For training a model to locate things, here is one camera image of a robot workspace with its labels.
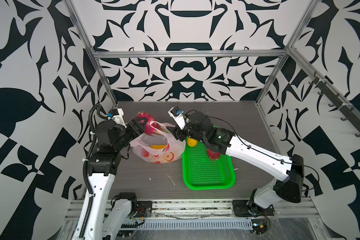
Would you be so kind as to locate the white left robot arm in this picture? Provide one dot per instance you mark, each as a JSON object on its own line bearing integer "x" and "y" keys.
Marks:
{"x": 99, "y": 173}

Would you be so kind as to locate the round yellow orange fruit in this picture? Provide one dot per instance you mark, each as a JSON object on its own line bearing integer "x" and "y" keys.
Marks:
{"x": 191, "y": 142}

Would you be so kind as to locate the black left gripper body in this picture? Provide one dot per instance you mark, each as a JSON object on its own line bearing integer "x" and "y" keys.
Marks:
{"x": 124, "y": 134}

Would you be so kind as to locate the green plastic perforated basket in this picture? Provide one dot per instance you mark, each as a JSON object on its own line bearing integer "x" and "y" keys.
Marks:
{"x": 202, "y": 173}

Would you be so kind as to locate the aluminium frame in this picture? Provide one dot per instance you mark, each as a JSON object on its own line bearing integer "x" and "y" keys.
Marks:
{"x": 231, "y": 51}

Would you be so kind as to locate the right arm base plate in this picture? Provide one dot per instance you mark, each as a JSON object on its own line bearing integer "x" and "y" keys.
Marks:
{"x": 243, "y": 207}

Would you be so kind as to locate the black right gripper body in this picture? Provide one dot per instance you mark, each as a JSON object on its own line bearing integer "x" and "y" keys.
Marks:
{"x": 190, "y": 131}

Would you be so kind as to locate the pink plastic bag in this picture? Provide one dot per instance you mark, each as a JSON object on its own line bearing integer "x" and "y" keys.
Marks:
{"x": 173, "y": 151}

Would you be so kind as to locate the white slotted cable duct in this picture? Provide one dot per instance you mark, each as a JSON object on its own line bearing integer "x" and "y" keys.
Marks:
{"x": 199, "y": 224}

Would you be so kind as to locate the red dragon fruit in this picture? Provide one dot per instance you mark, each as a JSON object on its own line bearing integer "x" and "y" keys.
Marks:
{"x": 153, "y": 127}
{"x": 213, "y": 155}

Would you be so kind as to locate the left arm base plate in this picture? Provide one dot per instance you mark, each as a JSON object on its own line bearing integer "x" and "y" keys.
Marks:
{"x": 142, "y": 209}

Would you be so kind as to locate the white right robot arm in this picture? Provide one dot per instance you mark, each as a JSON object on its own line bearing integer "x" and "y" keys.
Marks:
{"x": 288, "y": 172}

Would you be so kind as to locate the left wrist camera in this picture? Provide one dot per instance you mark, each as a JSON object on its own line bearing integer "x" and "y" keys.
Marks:
{"x": 117, "y": 115}

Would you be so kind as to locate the grey hook rail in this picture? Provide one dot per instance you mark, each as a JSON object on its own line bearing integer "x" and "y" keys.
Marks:
{"x": 338, "y": 101}

